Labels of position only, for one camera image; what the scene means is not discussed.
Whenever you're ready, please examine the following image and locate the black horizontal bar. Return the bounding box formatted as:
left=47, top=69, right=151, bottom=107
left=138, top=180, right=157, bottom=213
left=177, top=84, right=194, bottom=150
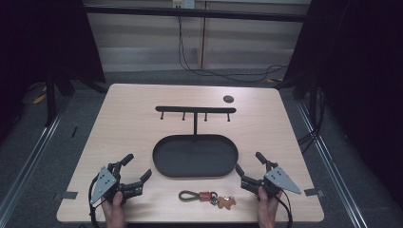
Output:
left=83, top=4, right=308, bottom=24

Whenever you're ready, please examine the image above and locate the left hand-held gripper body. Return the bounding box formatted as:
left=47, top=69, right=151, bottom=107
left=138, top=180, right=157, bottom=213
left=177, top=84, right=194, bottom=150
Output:
left=89, top=161, right=144, bottom=205

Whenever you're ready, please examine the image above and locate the dark curtain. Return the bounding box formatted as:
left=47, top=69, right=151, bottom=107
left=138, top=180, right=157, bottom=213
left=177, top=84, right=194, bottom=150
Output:
left=0, top=0, right=107, bottom=141
left=274, top=0, right=403, bottom=200

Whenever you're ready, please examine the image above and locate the person's left hand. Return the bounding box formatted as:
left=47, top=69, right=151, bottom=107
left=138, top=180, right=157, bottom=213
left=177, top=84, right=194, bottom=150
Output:
left=101, top=191, right=128, bottom=228

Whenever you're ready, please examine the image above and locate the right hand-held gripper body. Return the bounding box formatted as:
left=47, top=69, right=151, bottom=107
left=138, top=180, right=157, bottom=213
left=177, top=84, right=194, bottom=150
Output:
left=240, top=161, right=302, bottom=200

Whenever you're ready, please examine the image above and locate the keychain with brown leather bear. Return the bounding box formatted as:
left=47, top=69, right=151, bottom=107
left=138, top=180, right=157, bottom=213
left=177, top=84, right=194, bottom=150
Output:
left=178, top=189, right=238, bottom=211

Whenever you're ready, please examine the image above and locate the person's right hand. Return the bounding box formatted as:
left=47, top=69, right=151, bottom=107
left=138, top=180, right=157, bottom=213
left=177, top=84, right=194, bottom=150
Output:
left=257, top=186, right=282, bottom=228

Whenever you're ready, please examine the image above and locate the black floor cable bundle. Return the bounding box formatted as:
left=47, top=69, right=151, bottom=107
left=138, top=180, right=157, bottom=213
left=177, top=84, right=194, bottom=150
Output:
left=296, top=86, right=328, bottom=156

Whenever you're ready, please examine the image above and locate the black hanging wall cable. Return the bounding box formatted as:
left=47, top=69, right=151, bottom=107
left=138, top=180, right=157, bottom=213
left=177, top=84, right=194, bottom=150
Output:
left=176, top=14, right=289, bottom=84

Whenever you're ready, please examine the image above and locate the black metal stand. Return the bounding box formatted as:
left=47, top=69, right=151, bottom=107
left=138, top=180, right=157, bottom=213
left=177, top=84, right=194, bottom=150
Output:
left=44, top=65, right=75, bottom=128

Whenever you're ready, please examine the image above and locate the yellow floor object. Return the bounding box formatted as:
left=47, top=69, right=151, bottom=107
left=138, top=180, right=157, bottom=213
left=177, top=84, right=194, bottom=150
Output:
left=32, top=85, right=48, bottom=105

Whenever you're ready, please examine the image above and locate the metal floor rail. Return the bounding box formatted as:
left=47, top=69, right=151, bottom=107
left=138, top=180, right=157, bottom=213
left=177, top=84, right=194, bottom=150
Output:
left=296, top=100, right=370, bottom=228
left=0, top=101, right=69, bottom=224

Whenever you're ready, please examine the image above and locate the white wall socket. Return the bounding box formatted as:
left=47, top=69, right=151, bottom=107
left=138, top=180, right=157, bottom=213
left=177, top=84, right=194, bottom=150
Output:
left=171, top=0, right=196, bottom=10

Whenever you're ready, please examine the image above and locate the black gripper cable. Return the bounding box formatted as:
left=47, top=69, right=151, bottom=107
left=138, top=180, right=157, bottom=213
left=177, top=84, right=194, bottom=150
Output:
left=274, top=189, right=295, bottom=228
left=87, top=176, right=107, bottom=228

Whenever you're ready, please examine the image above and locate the black key rack with tray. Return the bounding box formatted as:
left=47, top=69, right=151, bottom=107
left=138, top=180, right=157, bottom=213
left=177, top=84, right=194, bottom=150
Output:
left=152, top=105, right=240, bottom=179

